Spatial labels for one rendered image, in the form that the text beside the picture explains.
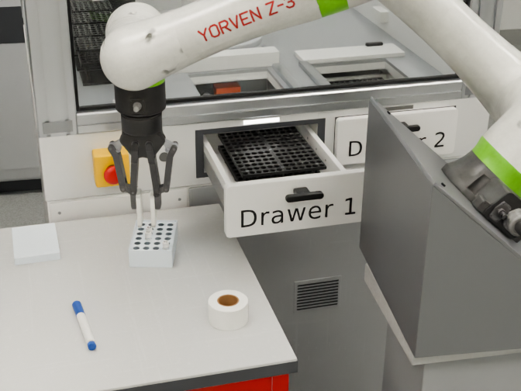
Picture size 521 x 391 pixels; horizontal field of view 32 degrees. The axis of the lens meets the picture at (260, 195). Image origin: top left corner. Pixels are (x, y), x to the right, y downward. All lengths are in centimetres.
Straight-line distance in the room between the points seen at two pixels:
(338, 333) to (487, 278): 87
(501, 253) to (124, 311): 66
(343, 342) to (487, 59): 93
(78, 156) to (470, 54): 82
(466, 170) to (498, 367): 38
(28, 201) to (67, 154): 187
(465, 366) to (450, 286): 25
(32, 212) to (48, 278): 193
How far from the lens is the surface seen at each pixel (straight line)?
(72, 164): 193
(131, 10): 159
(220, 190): 183
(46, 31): 183
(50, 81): 186
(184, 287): 171
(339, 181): 176
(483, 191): 156
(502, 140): 157
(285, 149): 192
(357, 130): 203
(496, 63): 169
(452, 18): 166
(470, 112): 216
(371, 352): 239
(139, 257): 176
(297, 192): 171
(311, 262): 217
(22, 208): 373
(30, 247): 185
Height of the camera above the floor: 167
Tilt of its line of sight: 27 degrees down
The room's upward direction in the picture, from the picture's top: 1 degrees clockwise
